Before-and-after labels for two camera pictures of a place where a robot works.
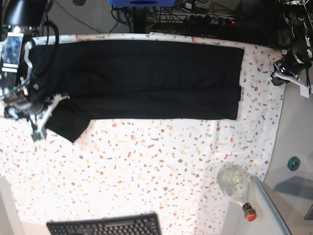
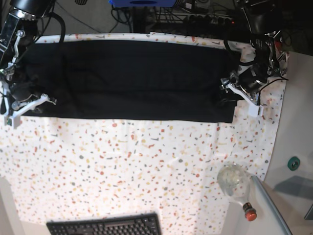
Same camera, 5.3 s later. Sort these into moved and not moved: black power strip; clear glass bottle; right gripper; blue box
Moved: right gripper
Not moved: clear glass bottle; blue box; black power strip
